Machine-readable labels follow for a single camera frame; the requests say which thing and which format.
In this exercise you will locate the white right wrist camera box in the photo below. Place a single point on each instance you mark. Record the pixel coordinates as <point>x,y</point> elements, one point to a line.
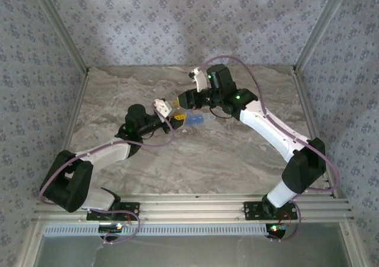
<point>199,80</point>

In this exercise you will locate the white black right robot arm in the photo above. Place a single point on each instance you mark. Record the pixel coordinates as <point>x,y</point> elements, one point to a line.
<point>266,125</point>

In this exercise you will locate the long aluminium base rail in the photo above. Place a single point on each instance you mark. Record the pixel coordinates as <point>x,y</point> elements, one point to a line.
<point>192,207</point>

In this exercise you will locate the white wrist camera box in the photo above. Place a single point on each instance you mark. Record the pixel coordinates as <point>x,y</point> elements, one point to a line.
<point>161,107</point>
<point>199,80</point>

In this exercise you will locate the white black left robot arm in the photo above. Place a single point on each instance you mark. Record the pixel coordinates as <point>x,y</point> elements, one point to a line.
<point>103,154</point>

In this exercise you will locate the blue translucent pill organizer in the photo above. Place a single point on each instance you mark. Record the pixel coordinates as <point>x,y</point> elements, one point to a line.
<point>195,119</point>

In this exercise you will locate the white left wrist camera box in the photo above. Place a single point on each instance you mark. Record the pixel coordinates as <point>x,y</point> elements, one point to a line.
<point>161,107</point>

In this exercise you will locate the aluminium frame leg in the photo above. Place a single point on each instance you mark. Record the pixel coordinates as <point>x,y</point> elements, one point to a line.
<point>30,246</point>
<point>352,246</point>

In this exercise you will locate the aluminium side rail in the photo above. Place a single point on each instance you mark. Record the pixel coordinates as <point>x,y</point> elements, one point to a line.
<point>70,131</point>
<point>308,116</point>

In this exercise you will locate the aluminium frame post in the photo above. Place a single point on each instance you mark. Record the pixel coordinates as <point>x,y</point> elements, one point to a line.
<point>63,27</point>
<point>320,27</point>

